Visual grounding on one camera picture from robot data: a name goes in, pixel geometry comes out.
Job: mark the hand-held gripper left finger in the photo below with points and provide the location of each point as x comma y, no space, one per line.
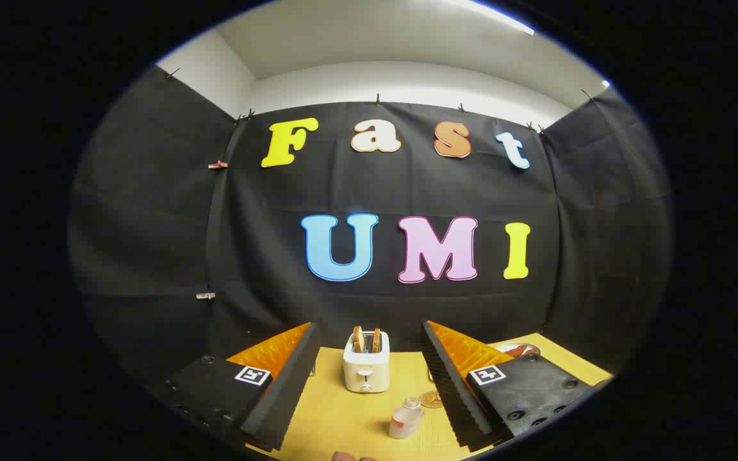
286,397

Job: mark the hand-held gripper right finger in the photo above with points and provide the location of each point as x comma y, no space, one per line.
455,397

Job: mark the round brown coaster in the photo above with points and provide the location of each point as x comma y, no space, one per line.
432,400

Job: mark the clear juice bottle pink label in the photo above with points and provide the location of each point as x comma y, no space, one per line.
405,419

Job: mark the wooden table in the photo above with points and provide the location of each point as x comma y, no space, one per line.
343,422

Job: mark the white oval plate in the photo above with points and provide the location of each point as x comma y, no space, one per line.
516,351

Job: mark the white toaster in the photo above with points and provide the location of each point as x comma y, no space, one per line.
366,371

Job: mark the toast bread slice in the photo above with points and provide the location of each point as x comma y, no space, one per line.
376,339
358,339

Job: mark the black backdrop cloth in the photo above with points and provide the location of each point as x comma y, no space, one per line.
407,186

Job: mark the pink clip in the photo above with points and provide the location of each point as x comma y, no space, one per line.
218,165

